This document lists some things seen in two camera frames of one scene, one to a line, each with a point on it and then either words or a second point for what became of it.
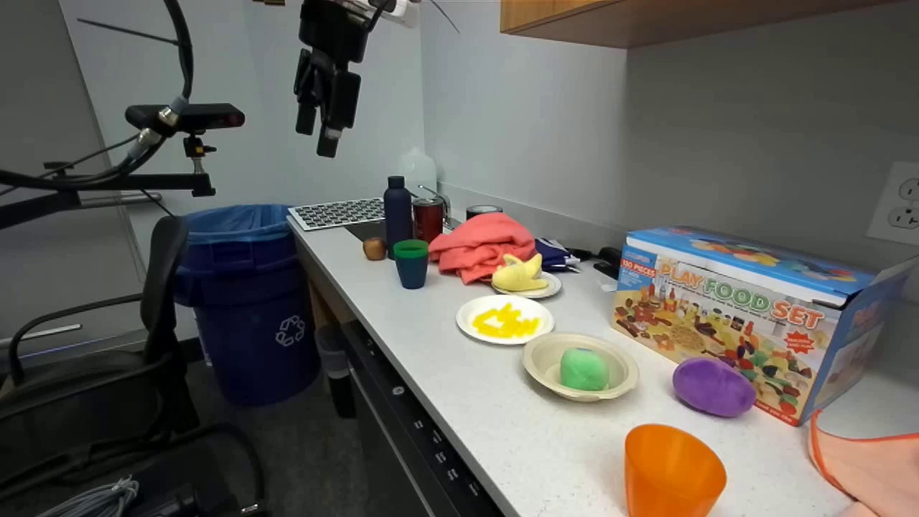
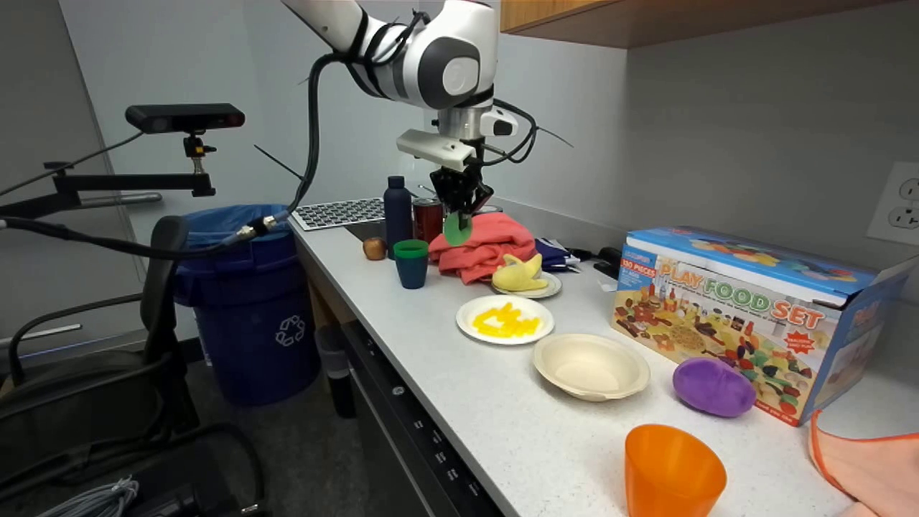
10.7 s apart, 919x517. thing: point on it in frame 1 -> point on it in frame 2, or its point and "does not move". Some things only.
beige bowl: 543,357 does not move
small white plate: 545,292 does not move
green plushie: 580,368 -> 451,232
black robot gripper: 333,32 -> 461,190
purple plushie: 712,386 does not move
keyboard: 336,213 does not move
